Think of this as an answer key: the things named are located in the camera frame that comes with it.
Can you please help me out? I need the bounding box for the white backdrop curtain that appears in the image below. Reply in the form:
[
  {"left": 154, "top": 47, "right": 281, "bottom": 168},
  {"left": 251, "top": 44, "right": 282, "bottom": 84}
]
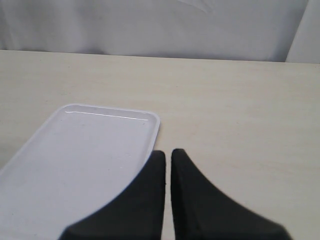
[{"left": 0, "top": 0, "right": 320, "bottom": 63}]

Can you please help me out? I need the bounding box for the white rectangular tray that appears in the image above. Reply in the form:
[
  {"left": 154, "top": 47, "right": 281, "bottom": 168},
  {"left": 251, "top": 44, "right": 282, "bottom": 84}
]
[{"left": 0, "top": 104, "right": 160, "bottom": 240}]

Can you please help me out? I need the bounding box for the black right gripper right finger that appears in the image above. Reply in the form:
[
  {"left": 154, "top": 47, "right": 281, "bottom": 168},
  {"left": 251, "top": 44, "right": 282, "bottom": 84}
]
[{"left": 170, "top": 148, "right": 292, "bottom": 240}]

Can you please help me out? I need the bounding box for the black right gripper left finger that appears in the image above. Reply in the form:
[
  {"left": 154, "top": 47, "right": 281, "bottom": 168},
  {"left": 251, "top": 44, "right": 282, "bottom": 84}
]
[{"left": 60, "top": 150, "right": 166, "bottom": 240}]

